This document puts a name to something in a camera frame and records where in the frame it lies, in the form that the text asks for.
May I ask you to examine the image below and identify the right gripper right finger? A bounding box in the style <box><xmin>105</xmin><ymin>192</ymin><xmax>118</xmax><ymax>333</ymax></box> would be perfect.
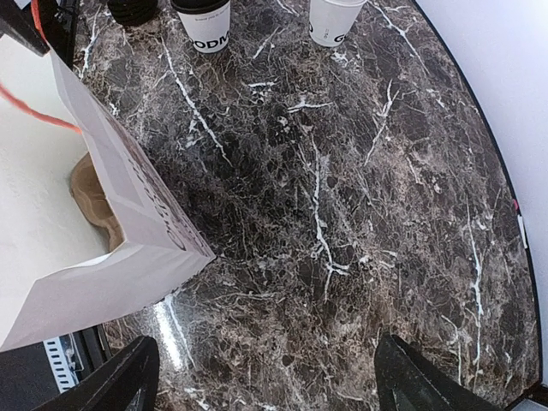
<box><xmin>374</xmin><ymin>333</ymin><xmax>498</xmax><ymax>411</ymax></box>

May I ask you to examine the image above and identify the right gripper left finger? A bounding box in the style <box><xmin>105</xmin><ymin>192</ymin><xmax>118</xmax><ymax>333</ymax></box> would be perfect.
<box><xmin>37</xmin><ymin>336</ymin><xmax>159</xmax><ymax>410</ymax></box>

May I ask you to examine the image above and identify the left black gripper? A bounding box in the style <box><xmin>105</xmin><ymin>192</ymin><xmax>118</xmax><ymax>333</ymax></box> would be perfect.
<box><xmin>1</xmin><ymin>0</ymin><xmax>80</xmax><ymax>68</ymax></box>

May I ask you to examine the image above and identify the stack of black lids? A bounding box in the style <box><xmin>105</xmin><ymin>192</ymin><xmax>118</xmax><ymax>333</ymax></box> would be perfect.
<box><xmin>106</xmin><ymin>0</ymin><xmax>158</xmax><ymax>27</ymax></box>

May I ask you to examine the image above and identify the printed paper takeout bag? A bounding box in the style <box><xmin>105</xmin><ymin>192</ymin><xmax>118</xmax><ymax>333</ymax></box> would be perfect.
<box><xmin>1</xmin><ymin>36</ymin><xmax>214</xmax><ymax>351</ymax></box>

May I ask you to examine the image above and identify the brown cardboard cup carrier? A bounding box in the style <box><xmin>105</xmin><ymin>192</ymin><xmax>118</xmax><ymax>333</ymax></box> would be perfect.
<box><xmin>70</xmin><ymin>153</ymin><xmax>124</xmax><ymax>252</ymax></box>

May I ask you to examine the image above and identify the single white paper cup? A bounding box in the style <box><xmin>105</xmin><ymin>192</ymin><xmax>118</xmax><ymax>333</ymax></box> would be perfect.
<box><xmin>177</xmin><ymin>1</ymin><xmax>230</xmax><ymax>54</ymax></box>

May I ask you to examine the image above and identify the stack of white paper cups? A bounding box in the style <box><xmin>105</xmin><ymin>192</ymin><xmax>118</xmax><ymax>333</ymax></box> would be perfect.
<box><xmin>309</xmin><ymin>0</ymin><xmax>367</xmax><ymax>47</ymax></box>

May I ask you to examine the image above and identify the single black cup lid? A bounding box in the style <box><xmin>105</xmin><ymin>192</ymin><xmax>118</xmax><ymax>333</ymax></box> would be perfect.
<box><xmin>170</xmin><ymin>0</ymin><xmax>229</xmax><ymax>15</ymax></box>

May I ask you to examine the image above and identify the white slotted cable duct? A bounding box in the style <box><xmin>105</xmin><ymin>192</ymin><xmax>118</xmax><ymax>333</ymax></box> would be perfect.
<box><xmin>43</xmin><ymin>337</ymin><xmax>78</xmax><ymax>394</ymax></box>

